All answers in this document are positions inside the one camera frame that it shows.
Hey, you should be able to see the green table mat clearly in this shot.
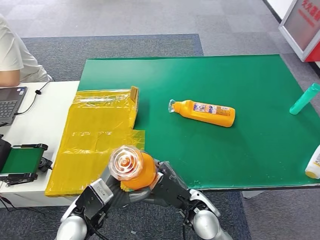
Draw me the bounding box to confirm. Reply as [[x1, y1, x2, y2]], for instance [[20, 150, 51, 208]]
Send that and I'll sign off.
[[77, 54, 320, 191]]

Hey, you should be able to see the yellow plastic wrapped box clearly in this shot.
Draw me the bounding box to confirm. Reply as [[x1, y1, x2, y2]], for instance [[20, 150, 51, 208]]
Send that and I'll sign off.
[[45, 86, 146, 198]]

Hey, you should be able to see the small green belt conveyor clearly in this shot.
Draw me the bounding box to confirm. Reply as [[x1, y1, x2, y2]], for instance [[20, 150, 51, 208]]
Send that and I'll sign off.
[[0, 143, 54, 186]]

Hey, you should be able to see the red and white display stand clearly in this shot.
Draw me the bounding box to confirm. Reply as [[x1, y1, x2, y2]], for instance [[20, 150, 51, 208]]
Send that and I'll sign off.
[[278, 0, 320, 63]]

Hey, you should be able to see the orange bottle with clear cap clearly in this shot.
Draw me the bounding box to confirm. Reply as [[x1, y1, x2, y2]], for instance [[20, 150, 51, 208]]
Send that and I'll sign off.
[[168, 98, 236, 128], [109, 145, 158, 192]]

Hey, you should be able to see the black floor cable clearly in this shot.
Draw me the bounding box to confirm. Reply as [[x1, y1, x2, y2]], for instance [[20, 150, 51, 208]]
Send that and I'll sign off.
[[0, 196, 46, 216]]

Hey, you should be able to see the person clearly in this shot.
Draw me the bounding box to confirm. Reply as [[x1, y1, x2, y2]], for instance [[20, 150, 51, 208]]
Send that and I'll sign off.
[[0, 13, 54, 88]]

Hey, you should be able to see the dark grey laptop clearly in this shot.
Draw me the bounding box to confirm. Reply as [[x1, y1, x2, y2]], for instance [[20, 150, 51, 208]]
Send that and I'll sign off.
[[0, 86, 28, 127]]

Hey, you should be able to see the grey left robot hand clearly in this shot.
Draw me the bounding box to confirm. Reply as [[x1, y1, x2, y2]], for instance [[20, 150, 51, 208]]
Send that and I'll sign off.
[[103, 167, 155, 210]]

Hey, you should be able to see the green plastic bottle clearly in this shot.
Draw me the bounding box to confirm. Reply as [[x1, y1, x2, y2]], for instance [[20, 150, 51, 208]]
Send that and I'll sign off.
[[289, 82, 320, 116]]

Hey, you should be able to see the black box device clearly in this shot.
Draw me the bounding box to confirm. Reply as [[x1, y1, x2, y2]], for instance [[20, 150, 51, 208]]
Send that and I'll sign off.
[[0, 138, 12, 173]]

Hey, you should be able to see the white table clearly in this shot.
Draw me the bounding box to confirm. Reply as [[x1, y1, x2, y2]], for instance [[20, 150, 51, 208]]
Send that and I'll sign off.
[[0, 80, 81, 208]]

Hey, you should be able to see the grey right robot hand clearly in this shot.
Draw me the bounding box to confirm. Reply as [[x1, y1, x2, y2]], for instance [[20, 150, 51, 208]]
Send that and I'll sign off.
[[149, 159, 193, 210]]

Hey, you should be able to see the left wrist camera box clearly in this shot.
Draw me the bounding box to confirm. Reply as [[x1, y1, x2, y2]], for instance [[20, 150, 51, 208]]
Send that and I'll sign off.
[[75, 178, 115, 221]]

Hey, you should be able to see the white bottle with yellow cap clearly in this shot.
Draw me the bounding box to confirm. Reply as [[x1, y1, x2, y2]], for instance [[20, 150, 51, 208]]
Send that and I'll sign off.
[[305, 144, 320, 180]]

